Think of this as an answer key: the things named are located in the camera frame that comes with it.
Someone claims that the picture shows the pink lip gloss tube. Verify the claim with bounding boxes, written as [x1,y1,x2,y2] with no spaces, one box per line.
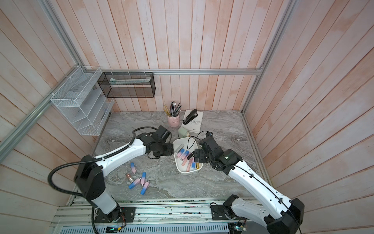
[186,159,192,172]

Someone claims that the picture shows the blue pink lipstick top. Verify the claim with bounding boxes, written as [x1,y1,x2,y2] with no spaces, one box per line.
[176,149,185,159]

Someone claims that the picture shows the white storage tray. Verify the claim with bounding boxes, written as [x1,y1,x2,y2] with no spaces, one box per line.
[173,137,204,175]

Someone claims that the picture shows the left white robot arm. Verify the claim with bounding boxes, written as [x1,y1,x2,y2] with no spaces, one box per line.
[74,126,174,222]

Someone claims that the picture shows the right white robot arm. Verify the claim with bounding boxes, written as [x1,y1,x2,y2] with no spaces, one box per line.
[193,132,305,234]

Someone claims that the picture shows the blue pink lipstick bottom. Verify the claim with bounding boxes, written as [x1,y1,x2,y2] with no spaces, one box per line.
[129,178,141,189]

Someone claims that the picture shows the green pencil sharpener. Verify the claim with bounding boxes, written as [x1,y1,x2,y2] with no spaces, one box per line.
[178,127,191,138]

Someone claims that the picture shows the pink pen cup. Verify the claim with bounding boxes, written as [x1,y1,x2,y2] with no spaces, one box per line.
[168,115,180,128]

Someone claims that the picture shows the white notebook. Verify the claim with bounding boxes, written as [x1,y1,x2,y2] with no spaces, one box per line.
[182,111,203,133]

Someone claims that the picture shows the pens in cup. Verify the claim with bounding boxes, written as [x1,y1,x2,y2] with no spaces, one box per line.
[163,101,182,118]

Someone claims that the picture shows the black stapler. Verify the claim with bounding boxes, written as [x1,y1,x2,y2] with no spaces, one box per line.
[183,109,198,125]

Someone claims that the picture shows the brown clear lip gloss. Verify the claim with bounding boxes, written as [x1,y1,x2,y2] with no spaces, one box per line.
[126,173,134,183]

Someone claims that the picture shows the black corrugated cable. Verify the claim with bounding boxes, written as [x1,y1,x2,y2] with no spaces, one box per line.
[47,126,158,234]

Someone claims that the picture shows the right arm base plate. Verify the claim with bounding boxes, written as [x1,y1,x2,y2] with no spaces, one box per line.
[209,202,248,220]

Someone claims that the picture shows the black mesh wall basket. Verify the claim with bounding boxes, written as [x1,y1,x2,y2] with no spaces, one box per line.
[98,71,156,98]

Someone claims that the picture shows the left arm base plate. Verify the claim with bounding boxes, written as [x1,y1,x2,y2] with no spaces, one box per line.
[94,206,136,223]

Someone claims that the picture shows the white wire mesh shelf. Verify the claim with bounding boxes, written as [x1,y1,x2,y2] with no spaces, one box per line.
[51,66,115,136]

